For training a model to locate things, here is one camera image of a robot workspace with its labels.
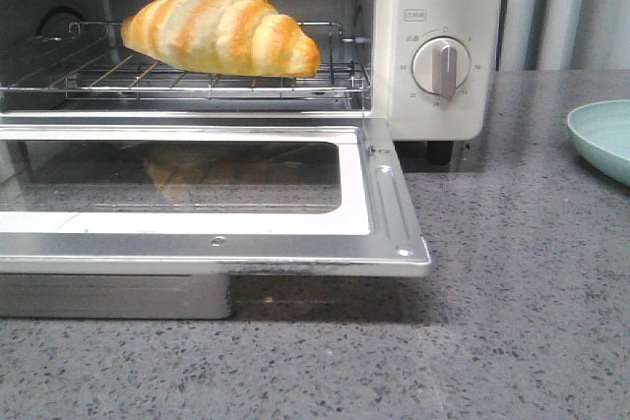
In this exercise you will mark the glass oven door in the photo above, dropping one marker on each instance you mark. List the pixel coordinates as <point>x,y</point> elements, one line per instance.
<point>130,217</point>

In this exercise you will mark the croissant bread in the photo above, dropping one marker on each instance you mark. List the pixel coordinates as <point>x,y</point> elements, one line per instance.
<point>227,37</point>

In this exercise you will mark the black right oven foot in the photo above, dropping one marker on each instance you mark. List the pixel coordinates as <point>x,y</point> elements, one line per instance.
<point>439,152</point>

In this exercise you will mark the white Toshiba toaster oven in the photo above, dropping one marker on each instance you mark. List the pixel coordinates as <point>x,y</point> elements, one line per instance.
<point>390,30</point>

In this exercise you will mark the lower timer knob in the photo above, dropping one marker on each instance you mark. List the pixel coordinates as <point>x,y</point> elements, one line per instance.
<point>440,66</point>

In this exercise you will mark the light green plate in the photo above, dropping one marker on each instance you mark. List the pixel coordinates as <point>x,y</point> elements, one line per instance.
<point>599,132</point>

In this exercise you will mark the grey curtain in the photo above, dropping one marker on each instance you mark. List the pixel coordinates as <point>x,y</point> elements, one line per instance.
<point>563,35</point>

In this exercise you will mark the wire oven rack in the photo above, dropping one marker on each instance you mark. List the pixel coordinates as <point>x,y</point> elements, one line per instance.
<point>89,70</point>

